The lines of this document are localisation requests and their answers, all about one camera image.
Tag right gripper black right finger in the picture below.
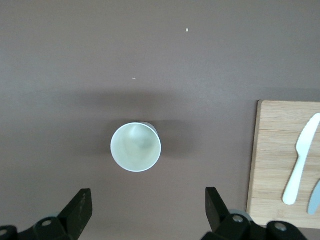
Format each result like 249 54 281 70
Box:
201 186 309 240

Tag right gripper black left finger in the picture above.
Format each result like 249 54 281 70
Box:
0 188 94 240

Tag white plastic cup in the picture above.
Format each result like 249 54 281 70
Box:
110 121 163 173

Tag wooden cutting board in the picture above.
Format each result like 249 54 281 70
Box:
246 99 320 229

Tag grey plastic knife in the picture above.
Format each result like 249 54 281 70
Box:
306 178 320 216

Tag white plastic knife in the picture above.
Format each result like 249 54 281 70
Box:
282 112 320 206

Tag brown table cover sheet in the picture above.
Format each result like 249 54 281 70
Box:
0 0 320 240

